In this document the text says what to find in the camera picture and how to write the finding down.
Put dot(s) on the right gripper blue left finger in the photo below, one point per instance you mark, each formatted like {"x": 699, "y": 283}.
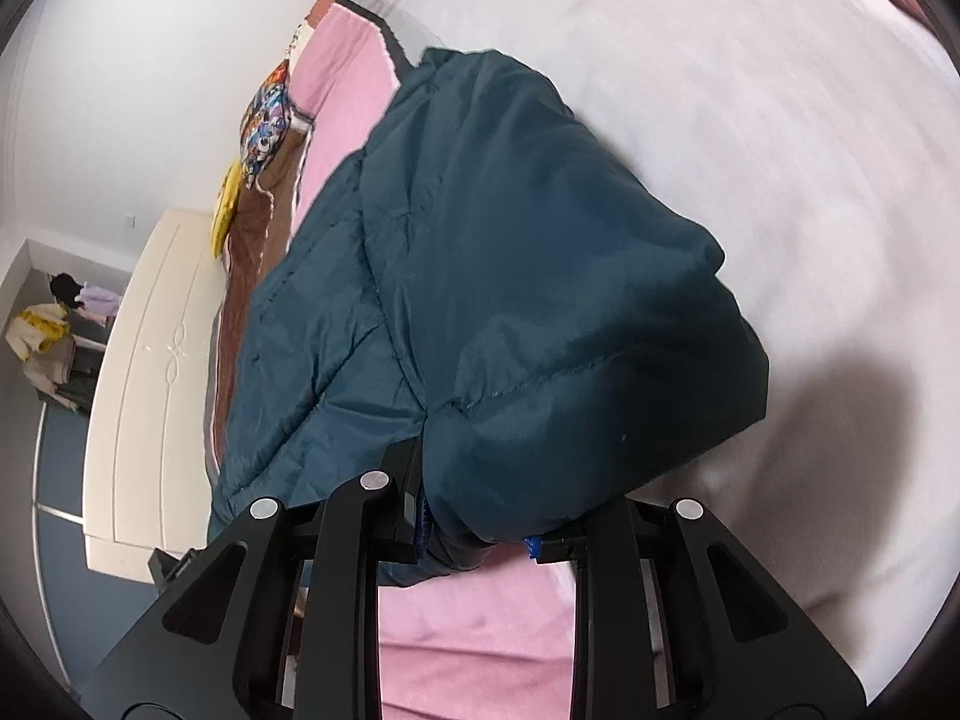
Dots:
{"x": 414, "y": 521}

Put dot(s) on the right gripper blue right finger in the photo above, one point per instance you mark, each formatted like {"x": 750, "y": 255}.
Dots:
{"x": 535, "y": 548}

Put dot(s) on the teal quilted puffer jacket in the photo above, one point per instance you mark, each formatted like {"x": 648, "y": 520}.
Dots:
{"x": 483, "y": 275}

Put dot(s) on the clothes hanging on rack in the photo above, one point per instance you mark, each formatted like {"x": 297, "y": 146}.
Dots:
{"x": 62, "y": 365}

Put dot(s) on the white bed headboard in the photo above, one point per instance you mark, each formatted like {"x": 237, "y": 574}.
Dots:
{"x": 145, "y": 482}

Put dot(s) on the yellow cloth on bed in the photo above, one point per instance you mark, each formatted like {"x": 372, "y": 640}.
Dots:
{"x": 225, "y": 210}

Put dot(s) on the colourful patterned pillow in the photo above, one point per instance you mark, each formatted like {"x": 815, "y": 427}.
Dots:
{"x": 265, "y": 122}

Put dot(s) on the striped patchwork bed blanket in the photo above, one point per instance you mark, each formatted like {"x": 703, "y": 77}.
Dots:
{"x": 817, "y": 142}

